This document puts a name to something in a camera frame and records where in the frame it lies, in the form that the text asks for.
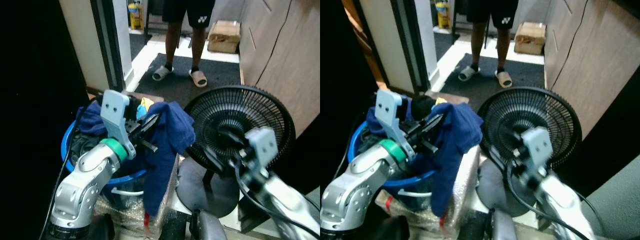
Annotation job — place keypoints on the bubble-wrapped box with red tape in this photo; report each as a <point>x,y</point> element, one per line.
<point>120,217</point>
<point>467,185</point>

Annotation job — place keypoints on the person in black shorts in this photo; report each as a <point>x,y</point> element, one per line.
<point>492,10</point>
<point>187,10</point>

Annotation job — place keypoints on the wooden cabinet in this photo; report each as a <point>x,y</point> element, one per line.
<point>595,60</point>
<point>290,60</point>

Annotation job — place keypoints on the brown wooden door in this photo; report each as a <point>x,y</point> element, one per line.
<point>362,40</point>

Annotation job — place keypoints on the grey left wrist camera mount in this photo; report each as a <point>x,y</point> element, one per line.
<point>391,112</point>
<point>116,115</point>

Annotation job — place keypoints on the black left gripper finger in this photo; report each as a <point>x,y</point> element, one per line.
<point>149,125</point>
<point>429,125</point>
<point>431,146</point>
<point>149,145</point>

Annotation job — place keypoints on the pale door frame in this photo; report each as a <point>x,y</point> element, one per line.
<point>400,45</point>
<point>100,45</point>

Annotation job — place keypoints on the brown cardboard box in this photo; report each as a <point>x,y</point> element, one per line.
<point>225,36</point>
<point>530,37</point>

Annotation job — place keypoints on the black floor fan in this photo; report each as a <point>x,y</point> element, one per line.
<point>225,107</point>
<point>530,107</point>

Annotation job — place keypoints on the robot right leg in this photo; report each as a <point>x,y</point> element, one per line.
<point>502,227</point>
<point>210,227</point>

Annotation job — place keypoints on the yellow cloth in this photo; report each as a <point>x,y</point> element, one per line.
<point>146,105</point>
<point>441,101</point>

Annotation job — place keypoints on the yellow bottle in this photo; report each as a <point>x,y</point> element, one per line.
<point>442,16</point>
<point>134,17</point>

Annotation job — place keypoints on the pale slipper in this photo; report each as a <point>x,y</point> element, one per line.
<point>504,79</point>
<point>162,73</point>
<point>199,79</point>
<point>467,73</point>

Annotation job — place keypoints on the grey green clothes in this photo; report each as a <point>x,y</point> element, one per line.
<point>370,140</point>
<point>85,145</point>

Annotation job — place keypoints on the grey washing machine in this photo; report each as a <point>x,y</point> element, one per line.
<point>314,197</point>
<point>615,205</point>

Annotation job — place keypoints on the dark blue garment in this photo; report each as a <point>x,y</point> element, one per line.
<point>170,135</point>
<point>457,135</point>

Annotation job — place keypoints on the dark floor mat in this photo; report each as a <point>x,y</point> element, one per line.
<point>487,85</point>
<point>180,87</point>

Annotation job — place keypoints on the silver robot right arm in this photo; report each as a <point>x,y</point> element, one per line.
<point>565,205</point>
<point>285,200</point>

